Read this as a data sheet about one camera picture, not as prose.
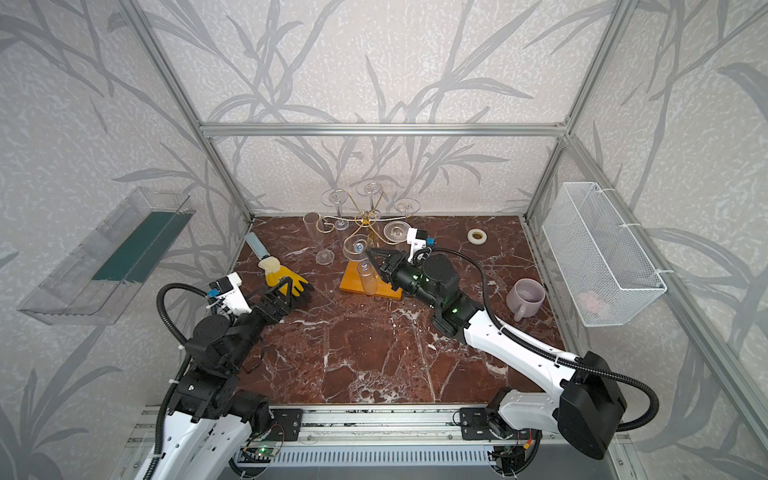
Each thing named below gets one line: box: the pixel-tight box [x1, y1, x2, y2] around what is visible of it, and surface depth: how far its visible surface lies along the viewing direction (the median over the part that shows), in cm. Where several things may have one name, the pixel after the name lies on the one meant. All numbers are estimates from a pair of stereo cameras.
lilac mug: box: [506, 278, 546, 322], surface depth 91 cm
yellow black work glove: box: [258, 256, 314, 303], surface depth 103 cm
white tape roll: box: [467, 228, 488, 245], surface depth 117 cm
